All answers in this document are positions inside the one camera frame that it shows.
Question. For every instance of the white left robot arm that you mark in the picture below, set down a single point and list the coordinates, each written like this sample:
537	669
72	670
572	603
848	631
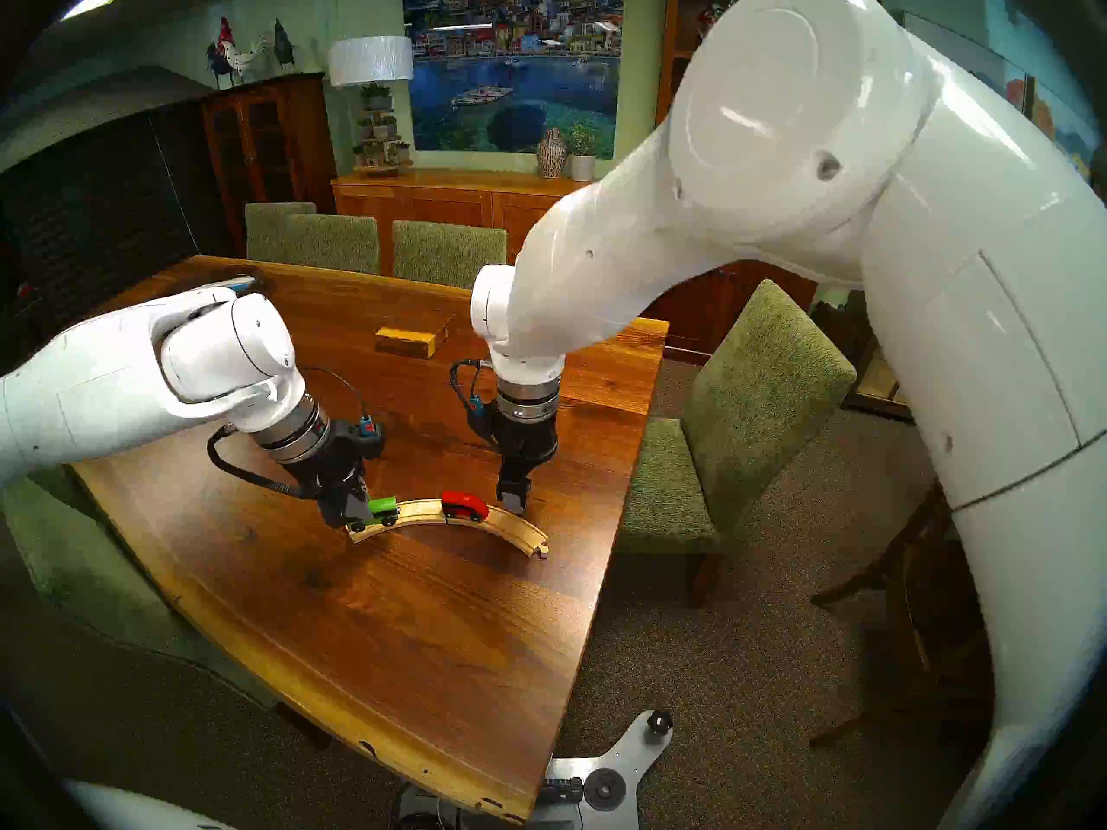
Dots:
112	379

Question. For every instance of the curved wooden train track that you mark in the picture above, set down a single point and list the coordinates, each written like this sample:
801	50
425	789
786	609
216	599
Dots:
419	510
519	533

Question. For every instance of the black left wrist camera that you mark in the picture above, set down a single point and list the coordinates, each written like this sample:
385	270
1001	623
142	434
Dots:
367	439

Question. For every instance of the ceiling light panel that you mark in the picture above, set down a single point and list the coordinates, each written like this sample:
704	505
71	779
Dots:
91	4

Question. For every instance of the green toy train car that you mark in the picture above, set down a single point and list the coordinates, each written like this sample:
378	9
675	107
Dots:
382	511

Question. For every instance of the light wooden sideboard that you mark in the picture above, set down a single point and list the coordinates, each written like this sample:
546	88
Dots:
415	201

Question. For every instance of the harbour town wall picture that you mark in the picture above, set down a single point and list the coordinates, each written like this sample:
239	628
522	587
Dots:
510	59

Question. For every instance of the round tray with blue inlay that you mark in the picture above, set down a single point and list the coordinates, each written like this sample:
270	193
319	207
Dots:
240	281

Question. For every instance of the dark sideboard with glass doors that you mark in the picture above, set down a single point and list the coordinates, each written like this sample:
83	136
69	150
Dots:
873	379

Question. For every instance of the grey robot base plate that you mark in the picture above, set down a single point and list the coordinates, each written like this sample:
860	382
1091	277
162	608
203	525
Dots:
627	763

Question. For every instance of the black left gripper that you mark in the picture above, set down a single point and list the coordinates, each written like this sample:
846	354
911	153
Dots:
335	474

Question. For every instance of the green frog figurine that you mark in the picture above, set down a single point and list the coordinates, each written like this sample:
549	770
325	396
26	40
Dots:
709	9

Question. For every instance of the black knob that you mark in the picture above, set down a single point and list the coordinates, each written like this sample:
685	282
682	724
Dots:
660	722

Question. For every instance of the dark slatted window blinds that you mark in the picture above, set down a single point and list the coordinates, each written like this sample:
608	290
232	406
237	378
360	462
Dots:
104	197

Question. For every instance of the flat wooden box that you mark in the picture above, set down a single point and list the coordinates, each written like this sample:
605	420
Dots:
415	335

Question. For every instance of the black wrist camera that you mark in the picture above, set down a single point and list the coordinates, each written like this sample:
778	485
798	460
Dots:
481	420
367	439

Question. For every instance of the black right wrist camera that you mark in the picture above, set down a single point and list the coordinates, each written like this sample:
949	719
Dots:
481	420

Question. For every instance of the small potted green plant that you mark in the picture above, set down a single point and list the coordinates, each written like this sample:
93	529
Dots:
375	96

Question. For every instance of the plant in white pot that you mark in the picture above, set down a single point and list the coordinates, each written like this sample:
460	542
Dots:
582	164

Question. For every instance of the abstract landscape painting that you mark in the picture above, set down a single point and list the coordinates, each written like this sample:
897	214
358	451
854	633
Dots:
1068	132
1016	85

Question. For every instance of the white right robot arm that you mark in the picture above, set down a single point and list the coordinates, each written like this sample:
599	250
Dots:
865	188

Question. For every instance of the green upholstered dining chair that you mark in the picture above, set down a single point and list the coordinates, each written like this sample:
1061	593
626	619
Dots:
337	245
761	387
78	577
441	253
272	227

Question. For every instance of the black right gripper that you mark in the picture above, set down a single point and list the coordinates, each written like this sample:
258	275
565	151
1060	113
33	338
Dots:
527	442

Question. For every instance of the dark glass-door cabinet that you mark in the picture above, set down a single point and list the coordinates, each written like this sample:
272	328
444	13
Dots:
298	145

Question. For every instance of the patterned ceramic vase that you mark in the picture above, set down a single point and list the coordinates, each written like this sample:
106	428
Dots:
551	154

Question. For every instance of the tall wooden bookshelf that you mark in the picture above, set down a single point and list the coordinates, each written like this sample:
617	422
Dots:
718	305

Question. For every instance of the blue and red rooster figurine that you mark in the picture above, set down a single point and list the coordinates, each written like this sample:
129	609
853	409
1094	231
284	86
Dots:
220	59

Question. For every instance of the tiered wooden plant stand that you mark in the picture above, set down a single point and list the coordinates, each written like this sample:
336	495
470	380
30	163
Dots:
380	167

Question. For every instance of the white rooster figurine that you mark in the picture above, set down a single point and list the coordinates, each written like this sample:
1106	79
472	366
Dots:
246	57

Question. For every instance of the white lamp shade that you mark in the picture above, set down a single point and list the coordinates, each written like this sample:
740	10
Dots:
370	60

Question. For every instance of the dark rooster figurine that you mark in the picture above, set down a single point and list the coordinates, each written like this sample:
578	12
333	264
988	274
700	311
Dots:
284	48

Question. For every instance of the dark wooden chair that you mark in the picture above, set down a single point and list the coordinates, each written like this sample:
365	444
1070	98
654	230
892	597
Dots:
908	595

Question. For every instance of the red toy train car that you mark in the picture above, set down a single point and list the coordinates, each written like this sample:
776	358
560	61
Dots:
464	506

